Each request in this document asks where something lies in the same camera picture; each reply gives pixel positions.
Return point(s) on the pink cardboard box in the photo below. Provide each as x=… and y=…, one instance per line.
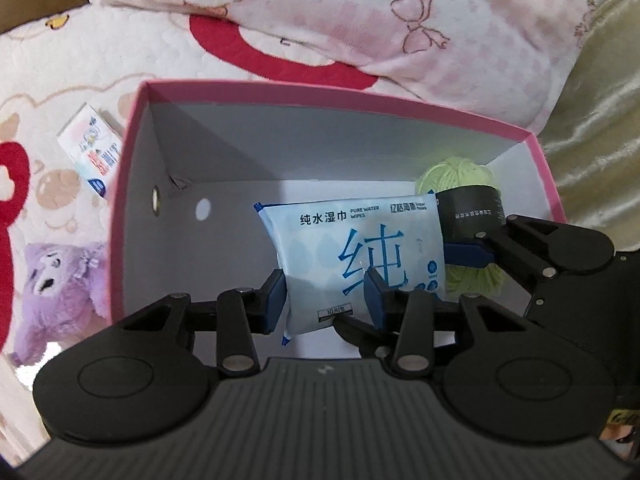
x=300, y=145

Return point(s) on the green yarn ball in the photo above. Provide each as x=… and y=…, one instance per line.
x=450, y=175

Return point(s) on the blue wet wipes pack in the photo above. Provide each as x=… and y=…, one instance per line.
x=310, y=250

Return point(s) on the small white tissue pack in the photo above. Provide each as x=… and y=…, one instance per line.
x=92, y=145

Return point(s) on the golden satin cloth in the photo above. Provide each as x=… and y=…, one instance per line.
x=600, y=110

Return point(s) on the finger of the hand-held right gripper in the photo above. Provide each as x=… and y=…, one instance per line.
x=357, y=332
x=467, y=255

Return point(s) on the pink checked pillow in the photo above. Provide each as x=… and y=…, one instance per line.
x=350, y=20

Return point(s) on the purple plush toy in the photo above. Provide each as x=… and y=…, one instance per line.
x=55, y=290

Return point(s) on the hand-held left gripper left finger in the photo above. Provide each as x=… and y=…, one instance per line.
x=275, y=302

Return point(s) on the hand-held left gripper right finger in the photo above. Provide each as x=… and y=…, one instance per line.
x=375, y=297

